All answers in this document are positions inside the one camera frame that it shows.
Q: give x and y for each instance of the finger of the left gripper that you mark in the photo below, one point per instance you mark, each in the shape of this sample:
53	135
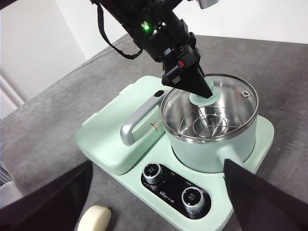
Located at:
190	81

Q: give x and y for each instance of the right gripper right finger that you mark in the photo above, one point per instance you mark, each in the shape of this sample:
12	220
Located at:
264	207

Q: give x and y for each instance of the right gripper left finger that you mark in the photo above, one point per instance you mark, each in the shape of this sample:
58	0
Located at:
43	209

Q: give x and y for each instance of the glass pot lid green knob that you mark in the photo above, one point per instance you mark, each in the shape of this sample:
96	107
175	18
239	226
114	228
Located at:
196	100

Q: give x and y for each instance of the plain white steamed bun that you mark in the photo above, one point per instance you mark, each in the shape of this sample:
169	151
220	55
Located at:
93	219

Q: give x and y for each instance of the mint green breakfast machine base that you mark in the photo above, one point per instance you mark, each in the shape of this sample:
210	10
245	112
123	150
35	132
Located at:
216	183

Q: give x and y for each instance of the red white warning sticker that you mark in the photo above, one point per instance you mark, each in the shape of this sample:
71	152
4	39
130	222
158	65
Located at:
155	126

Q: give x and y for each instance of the silver control knob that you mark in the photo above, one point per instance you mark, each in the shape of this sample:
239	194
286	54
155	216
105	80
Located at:
152	172
192	198

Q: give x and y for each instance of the mint green hinged grill lid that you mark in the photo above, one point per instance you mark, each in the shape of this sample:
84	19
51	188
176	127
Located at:
106	144

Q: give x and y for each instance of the black control panel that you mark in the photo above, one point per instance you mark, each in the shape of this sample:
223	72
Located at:
168	190

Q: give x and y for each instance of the pale grey left camera box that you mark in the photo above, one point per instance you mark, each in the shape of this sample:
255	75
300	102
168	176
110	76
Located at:
207	3

